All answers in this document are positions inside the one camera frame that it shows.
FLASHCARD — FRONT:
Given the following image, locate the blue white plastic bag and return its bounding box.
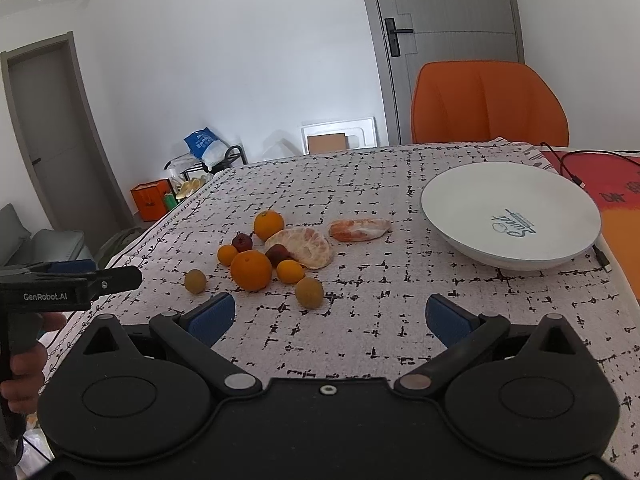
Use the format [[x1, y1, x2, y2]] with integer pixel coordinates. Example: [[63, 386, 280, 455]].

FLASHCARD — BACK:
[[184, 127, 229, 168]]

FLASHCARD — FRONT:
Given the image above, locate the large orange front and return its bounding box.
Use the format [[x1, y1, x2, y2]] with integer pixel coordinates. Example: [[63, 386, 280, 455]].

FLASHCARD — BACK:
[[230, 250, 272, 292]]

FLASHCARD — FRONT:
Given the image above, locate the peeled pomelo half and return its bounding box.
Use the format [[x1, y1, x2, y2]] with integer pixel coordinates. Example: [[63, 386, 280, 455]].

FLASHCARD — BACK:
[[265, 226, 334, 270]]

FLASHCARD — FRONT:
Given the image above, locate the small tangerine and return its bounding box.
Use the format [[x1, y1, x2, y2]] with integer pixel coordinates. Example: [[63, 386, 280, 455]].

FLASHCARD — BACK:
[[217, 244, 239, 268], [276, 259, 305, 285]]

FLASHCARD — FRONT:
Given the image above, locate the person's left hand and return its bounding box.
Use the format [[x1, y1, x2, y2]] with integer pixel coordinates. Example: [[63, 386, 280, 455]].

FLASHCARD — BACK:
[[1, 341, 48, 415]]

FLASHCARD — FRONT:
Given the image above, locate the dark red fruit front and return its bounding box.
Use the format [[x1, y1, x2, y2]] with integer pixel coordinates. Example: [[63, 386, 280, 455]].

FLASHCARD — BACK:
[[265, 244, 292, 269]]

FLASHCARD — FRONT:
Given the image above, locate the black metal rack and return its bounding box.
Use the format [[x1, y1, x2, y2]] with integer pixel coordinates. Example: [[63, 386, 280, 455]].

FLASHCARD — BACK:
[[164, 144, 248, 181]]

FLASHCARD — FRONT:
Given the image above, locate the white framed board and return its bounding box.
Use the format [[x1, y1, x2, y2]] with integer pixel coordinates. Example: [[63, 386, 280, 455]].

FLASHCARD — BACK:
[[300, 117, 378, 155]]

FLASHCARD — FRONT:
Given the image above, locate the dark red fruit back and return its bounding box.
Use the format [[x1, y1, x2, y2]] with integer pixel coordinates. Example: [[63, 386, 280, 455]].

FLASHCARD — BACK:
[[232, 233, 253, 252]]

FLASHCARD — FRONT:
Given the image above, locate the grey side door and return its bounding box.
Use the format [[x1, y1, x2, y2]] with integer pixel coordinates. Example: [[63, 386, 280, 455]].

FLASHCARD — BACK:
[[1, 32, 134, 254]]

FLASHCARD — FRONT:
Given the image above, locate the orange red printed mat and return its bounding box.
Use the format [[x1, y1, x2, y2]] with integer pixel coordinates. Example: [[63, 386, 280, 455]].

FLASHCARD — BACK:
[[540, 143, 639, 299]]

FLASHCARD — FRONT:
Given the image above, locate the brown longan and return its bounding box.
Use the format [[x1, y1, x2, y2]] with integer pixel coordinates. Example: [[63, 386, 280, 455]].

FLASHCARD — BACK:
[[183, 269, 207, 295], [295, 278, 324, 310]]

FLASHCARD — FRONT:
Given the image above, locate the white ceramic plate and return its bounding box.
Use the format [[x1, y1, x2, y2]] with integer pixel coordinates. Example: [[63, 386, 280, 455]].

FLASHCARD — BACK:
[[421, 162, 602, 272]]

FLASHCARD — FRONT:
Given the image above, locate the dark red fruit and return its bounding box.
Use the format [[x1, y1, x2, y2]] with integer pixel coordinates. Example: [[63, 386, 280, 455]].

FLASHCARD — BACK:
[[232, 233, 253, 252], [265, 244, 292, 269]]

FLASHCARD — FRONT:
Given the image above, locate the grey door with handle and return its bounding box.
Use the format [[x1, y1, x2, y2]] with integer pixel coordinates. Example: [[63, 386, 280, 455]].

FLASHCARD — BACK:
[[364, 0, 525, 145]]

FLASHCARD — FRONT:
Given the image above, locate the orange chair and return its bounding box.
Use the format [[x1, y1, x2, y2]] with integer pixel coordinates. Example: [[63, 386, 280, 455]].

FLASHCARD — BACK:
[[411, 61, 570, 148]]

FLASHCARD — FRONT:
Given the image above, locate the grey sofa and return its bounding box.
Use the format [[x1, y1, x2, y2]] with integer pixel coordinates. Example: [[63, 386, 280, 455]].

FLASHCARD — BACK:
[[0, 204, 92, 266]]

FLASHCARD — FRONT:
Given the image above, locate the orange storage box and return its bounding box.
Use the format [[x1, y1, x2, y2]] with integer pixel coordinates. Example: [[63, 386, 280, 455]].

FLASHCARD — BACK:
[[130, 179, 172, 222]]

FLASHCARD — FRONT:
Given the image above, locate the black white patterned tablecloth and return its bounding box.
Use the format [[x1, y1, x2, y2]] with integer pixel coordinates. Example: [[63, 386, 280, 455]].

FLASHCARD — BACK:
[[41, 136, 640, 476]]

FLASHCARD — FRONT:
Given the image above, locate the black USB cable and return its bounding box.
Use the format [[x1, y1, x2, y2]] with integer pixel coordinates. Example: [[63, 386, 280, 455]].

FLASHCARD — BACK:
[[539, 141, 640, 191]]

